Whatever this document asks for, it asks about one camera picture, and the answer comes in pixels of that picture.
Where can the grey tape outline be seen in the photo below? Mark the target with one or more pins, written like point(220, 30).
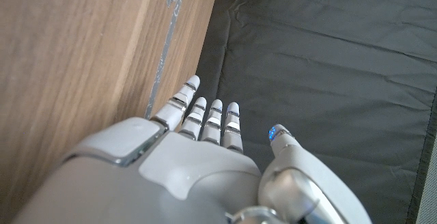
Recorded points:
point(167, 43)

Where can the black backdrop curtain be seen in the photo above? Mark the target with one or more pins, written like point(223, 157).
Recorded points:
point(324, 63)

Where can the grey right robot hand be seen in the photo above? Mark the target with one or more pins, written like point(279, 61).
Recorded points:
point(177, 169)

